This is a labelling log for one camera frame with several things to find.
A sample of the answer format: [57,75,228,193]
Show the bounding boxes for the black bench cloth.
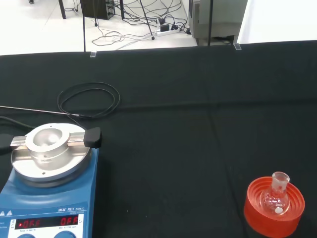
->
[0,40,317,238]

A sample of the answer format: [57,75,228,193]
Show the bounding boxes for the black computer tower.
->
[80,0,116,21]

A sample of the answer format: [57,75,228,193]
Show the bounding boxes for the white power strip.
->
[156,28,180,38]

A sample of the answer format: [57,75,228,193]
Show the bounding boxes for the black thin stand pole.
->
[209,0,214,47]
[82,0,87,53]

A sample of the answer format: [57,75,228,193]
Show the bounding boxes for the black tripod leg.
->
[139,0,156,41]

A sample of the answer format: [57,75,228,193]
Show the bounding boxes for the steel temperature probe black cable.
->
[0,82,121,119]

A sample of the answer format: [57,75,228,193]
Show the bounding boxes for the black heater power cable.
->
[0,116,36,130]

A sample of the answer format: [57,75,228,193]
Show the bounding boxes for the aluminium heating block black handles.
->
[0,123,103,172]

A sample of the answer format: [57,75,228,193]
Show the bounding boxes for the blue base heater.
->
[0,123,100,238]

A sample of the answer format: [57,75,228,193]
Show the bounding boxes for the grey cabinet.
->
[189,0,249,47]

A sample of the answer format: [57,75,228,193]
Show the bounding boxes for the orange flask support ring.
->
[243,176,306,238]

